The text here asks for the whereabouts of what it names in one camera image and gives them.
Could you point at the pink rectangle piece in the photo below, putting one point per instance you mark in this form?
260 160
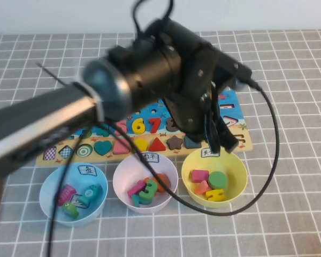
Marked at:
200 175

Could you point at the brown number eight piece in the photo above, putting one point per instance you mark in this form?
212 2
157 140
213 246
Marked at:
169 124

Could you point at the magenta striped fish piece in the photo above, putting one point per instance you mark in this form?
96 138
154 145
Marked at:
68 194

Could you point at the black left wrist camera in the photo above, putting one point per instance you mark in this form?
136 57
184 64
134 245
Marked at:
235 68

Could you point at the green fish piece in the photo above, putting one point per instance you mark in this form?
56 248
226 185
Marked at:
70 211

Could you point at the colourful wooden puzzle board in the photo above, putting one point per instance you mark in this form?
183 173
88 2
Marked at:
176 154

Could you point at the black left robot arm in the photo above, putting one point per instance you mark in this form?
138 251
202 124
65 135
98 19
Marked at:
42 120

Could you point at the teal number two piece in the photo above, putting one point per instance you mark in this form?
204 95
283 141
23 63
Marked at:
136 201

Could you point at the red triangle piece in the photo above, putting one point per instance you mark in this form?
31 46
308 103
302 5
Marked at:
157 146

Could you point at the teal heart piece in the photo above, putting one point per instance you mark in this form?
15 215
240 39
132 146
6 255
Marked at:
104 147

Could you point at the light blue plastic bowl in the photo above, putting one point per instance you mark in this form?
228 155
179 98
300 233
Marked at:
48 187

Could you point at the yellow number six piece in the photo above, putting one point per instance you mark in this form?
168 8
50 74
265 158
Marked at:
136 128

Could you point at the green number three piece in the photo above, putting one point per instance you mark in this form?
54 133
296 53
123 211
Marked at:
149 195

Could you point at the teal number four piece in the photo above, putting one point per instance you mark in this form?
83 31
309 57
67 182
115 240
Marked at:
103 131

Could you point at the yellow pentagon piece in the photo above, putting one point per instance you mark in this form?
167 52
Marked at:
140 146

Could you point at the dark blue square piece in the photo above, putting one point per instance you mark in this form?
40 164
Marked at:
191 145

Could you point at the orange number ten piece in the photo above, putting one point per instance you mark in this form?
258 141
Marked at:
166 180

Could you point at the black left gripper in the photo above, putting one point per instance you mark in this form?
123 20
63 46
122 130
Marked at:
195 125

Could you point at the teal fish number two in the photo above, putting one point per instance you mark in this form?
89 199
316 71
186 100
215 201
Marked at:
89 194

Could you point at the grey checked tablecloth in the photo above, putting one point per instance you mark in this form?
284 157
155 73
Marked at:
297 80

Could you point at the magenta number one piece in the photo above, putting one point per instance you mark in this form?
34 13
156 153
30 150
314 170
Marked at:
135 189

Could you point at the pink trapezoid piece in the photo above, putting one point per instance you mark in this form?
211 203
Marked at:
120 150

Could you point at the pink plastic bowl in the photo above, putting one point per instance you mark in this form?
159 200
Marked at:
123 174

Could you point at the red number seven piece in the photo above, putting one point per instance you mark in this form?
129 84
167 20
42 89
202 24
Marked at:
156 121

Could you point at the orange wedge piece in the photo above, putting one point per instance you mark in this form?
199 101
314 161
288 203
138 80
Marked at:
202 188

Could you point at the yellow plastic bowl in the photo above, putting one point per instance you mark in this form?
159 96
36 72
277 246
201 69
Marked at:
235 174

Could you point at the yellow sign piece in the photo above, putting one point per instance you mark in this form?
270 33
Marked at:
215 195

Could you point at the brown star piece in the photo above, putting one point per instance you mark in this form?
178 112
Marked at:
175 142

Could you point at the green circle piece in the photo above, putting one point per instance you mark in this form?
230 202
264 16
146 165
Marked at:
218 180

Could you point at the pink number five piece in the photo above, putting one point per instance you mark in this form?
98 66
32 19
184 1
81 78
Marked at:
123 127

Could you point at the white paper label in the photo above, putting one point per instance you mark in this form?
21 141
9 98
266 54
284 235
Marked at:
204 153
87 170
153 158

